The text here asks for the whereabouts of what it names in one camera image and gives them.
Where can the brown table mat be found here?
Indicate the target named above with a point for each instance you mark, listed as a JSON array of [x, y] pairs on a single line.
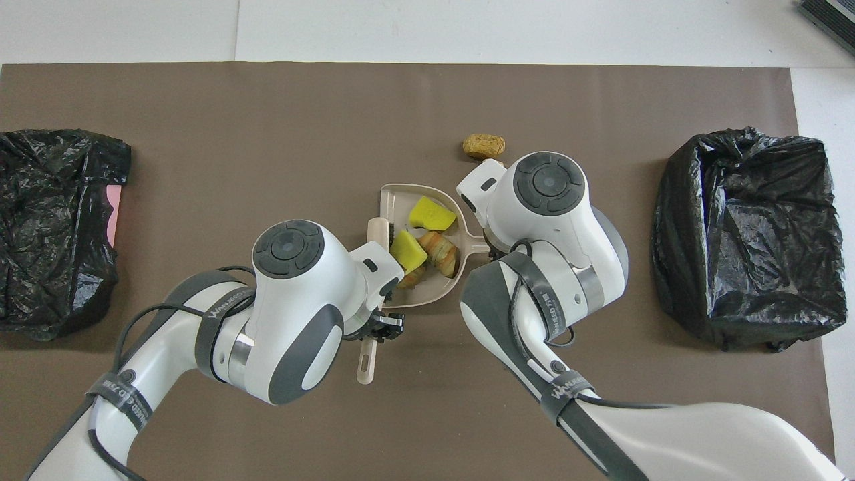
[[267, 133]]

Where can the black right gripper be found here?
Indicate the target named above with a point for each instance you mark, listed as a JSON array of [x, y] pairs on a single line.
[[499, 253]]

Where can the black ribbed device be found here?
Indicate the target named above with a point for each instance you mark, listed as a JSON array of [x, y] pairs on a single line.
[[831, 20]]

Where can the beige hand brush black bristles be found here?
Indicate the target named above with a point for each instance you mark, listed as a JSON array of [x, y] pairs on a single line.
[[366, 364]]

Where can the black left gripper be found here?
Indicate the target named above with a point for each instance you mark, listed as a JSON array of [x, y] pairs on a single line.
[[366, 331]]

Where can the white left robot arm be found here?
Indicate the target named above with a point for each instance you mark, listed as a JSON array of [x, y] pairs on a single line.
[[294, 321]]

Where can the brown bread roll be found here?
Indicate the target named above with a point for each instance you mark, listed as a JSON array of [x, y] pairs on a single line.
[[484, 146]]

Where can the pale pink plastic dustpan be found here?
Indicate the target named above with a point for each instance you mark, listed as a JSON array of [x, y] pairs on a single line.
[[397, 204]]

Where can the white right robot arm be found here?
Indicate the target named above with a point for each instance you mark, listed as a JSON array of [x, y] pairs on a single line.
[[548, 220]]

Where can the black bagged pink trash bin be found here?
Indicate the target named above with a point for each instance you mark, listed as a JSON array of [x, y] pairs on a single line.
[[53, 234]]

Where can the yellow green-backed sponge piece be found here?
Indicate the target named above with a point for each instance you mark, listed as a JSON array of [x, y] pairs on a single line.
[[407, 250]]

